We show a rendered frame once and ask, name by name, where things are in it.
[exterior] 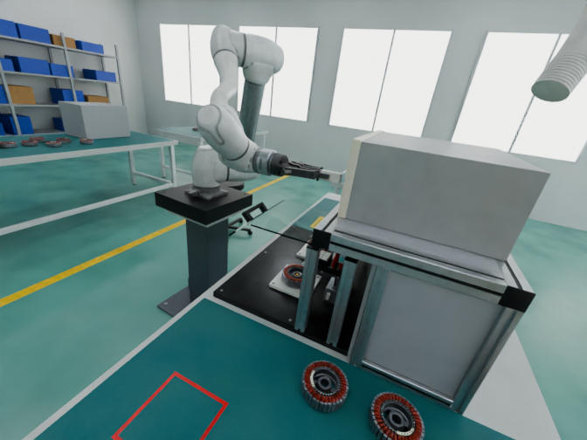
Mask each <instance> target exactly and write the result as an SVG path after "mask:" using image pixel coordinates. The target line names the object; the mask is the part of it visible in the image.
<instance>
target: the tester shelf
mask: <svg viewBox="0 0 587 440"><path fill-rule="evenodd" d="M339 206H340V203H338V204H337V205H336V206H335V207H334V208H333V209H332V210H331V211H330V212H329V213H328V214H327V215H326V216H325V218H324V219H323V220H322V221H321V222H320V223H319V224H318V225H317V226H316V227H315V228H314V231H313V236H312V242H311V245H313V246H316V247H319V248H322V249H325V250H328V251H333V252H336V253H339V254H342V255H345V256H348V257H351V258H355V259H358V260H361V261H363V262H367V263H370V264H373V265H377V266H380V267H383V268H386V269H389V270H392V271H394V272H399V273H402V274H405V275H408V276H411V277H413V278H418V279H421V280H423V281H427V282H430V283H433V284H435V285H440V286H443V287H446V288H449V289H452V290H454V291H457V292H462V293H465V294H468V295H471V296H474V297H476V298H479V299H484V300H487V301H490V302H493V303H495V304H498V305H500V306H505V307H508V308H511V309H514V310H516V311H519V312H522V313H525V312H526V311H527V309H528V307H529V305H530V304H531V302H532V300H533V299H534V297H535V295H536V294H535V293H534V291H533V290H532V288H531V286H530V285H529V283H528V281H527V280H526V279H525V277H524V275H523V274H522V272H521V270H520V268H519V267H518V265H517V263H516V262H515V261H514V259H513V257H512V256H511V254H509V256H508V259H507V261H502V260H499V259H496V258H490V257H487V256H483V255H480V254H476V253H473V252H470V251H464V250H461V249H457V248H454V247H451V246H447V245H443V244H438V243H434V242H432V241H428V240H424V239H422V238H418V237H412V236H409V235H405V234H402V233H399V232H395V231H392V230H386V229H383V228H379V227H376V226H373V225H369V224H366V223H360V222H357V221H354V220H350V219H347V218H342V217H338V216H337V215H338V210H339Z"/></svg>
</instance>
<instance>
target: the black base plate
mask: <svg viewBox="0 0 587 440"><path fill-rule="evenodd" d="M304 245H305V243H302V242H300V241H297V240H294V239H292V238H288V237H283V236H279V237H278V238H277V239H275V240H274V241H273V242H272V243H271V244H269V245H268V246H267V247H266V248H265V249H264V250H263V251H262V252H260V253H259V254H258V255H257V256H256V257H254V258H253V259H252V260H251V261H250V262H248V263H247V264H246V265H245V266H243V267H242V268H241V269H240V270H239V271H237V272H236V273H235V274H234V275H232V276H231V277H230V278H229V279H227V280H226V281H225V282H224V283H223V284H222V285H221V286H220V287H219V288H217V289H216V290H215V291H214V292H213V297H215V298H217V299H221V300H223V301H224V302H226V303H229V304H231V305H233V306H235V307H238V308H240V309H242V310H244V311H247V312H249V313H251V314H254V315H256V316H258V317H260V318H261V319H264V320H267V321H269V322H272V323H273V324H275V325H277V326H280V327H283V328H285V329H286V330H289V331H291V332H293V333H297V334H298V335H300V336H302V337H304V338H307V339H309V340H311V341H314V342H316V343H318V344H320V345H323V346H324V347H327V348H329V349H332V350H334V351H336V352H337V353H340V354H343V355H345V356H348V351H349V346H350V342H351V339H352V336H353V333H354V330H355V326H356V321H357V318H358V314H359V311H360V308H361V304H362V301H363V295H364V293H365V289H366V285H367V283H368V279H369V274H370V270H371V266H372V264H370V263H367V262H363V261H361V260H358V264H357V267H356V274H355V277H354V281H353V285H352V288H351V292H350V295H349V302H348V305H347V309H346V313H345V316H344V320H343V323H342V330H341V333H340V337H339V340H338V342H337V345H336V347H334V346H332V345H333V343H331V342H330V344H328V343H326V341H327V337H328V330H329V326H330V322H331V318H332V314H333V310H334V306H335V305H334V304H331V303H329V302H327V301H325V300H323V299H324V294H325V290H326V287H327V285H328V282H329V281H330V279H331V278H332V277H335V275H332V274H329V273H326V272H322V271H319V270H317V273H316V275H319V276H321V281H320V283H319V284H318V286H316V288H315V290H314V292H313V297H312V301H311V306H310V312H309V316H308V322H307V328H305V331H304V333H303V332H300V329H298V330H296V329H294V326H295V320H296V314H297V308H298V303H299V299H298V298H296V297H294V296H292V295H289V294H287V293H284V292H281V291H279V290H276V289H273V288H272V287H269V284H270V283H271V282H272V280H273V279H274V278H275V277H276V276H277V275H278V274H279V273H280V272H281V270H282V269H283V268H284V267H285V266H286V265H302V263H303V262H304V261H305V259H303V258H298V257H296V254H297V253H298V252H299V251H300V250H301V248H302V247H303V246H304Z"/></svg>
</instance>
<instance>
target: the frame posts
mask: <svg viewBox="0 0 587 440"><path fill-rule="evenodd" d="M320 252H321V248H319V247H316V246H313V245H311V244H309V245H308V246H307V251H306V256H305V263H304V268H303V274H302V281H301V286H300V297H299V303H298V308H297V314H296V320H295V326H294V329H296V330H298V329H300V332H303V333H304V331H305V328H307V322H308V316H309V312H310V306H311V301H312V297H313V291H314V282H315V277H316V273H317V267H318V262H319V257H320ZM357 264H358V259H355V258H351V257H348V256H346V258H345V259H344V264H343V267H342V275H341V279H340V283H339V287H338V291H337V295H336V299H335V306H334V310H333V314H332V318H331V322H330V326H329V330H328V337H327V341H326V343H328V344H330V342H331V343H333V345H332V346H334V347H336V345H337V342H338V340H339V337H340V333H341V330H342V323H343V320H344V316H345V313H346V309H347V305H348V302H349V295H350V292H351V288H352V285H353V281H354V277H355V274H356V267H357Z"/></svg>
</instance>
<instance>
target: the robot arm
mask: <svg viewBox="0 0 587 440"><path fill-rule="evenodd" d="M210 48H211V57H212V59H213V62H214V66H215V67H216V69H217V71H218V75H219V77H220V79H221V82H222V83H221V84H220V85H219V86H218V87H217V88H216V89H215V90H214V91H213V92H212V94H211V99H210V104H208V105H205V106H203V107H202V108H201V109H200V110H199V111H198V113H197V117H196V122H197V128H198V131H199V133H200V134H201V135H202V137H203V138H204V140H205V141H206V142H207V143H208V144H209V145H203V146H199V147H198V148H197V150H196V152H195V154H194V156H193V160H192V180H193V187H192V189H186V190H185V191H184V193H185V194H188V196H190V197H193V196H197V197H200V198H203V199H204V200H210V199H212V198H215V197H218V196H222V195H227V194H228V191H227V190H223V189H221V188H220V183H221V182H248V181H251V180H254V179H256V178H258V177H259V176H260V175H268V176H271V175H276V176H283V175H291V176H298V177H303V178H308V179H313V180H314V179H315V178H316V181H319V179H321V180H325V181H329V182H336V183H341V182H342V173H337V172H334V171H329V170H325V169H323V167H321V168H320V167H316V166H313V165H310V164H306V163H304V162H295V161H291V162H290V161H289V160H288V158H287V156H286V155H283V154H279V153H277V152H276V151H275V150H272V149H268V148H261V147H258V146H257V145H256V143H254V141H255V136H256V131H257V126H258V122H259V115H260V109H261V105H262V100H263V96H264V91H265V86H266V84H267V83H268V82H269V80H270V78H271V77H272V76H273V74H276V73H278V72H279V71H280V70H281V68H282V67H283V65H284V58H285V57H284V52H283V50H282V48H281V47H280V46H278V45H277V44H276V43H274V42H273V41H272V40H271V39H269V38H265V37H262V36H259V35H255V34H251V33H244V32H240V31H235V30H232V29H231V28H230V27H228V26H226V25H224V24H219V25H217V26H216V27H215V28H214V29H213V31H212V33H211V41H210ZM238 67H242V71H243V75H244V78H245V82H244V88H243V94H242V100H241V107H240V113H239V118H238V115H237V112H236V111H235V109H234V108H233V107H231V106H229V105H228V101H229V100H230V99H231V98H232V97H233V96H234V95H235V94H236V92H237V90H238Z"/></svg>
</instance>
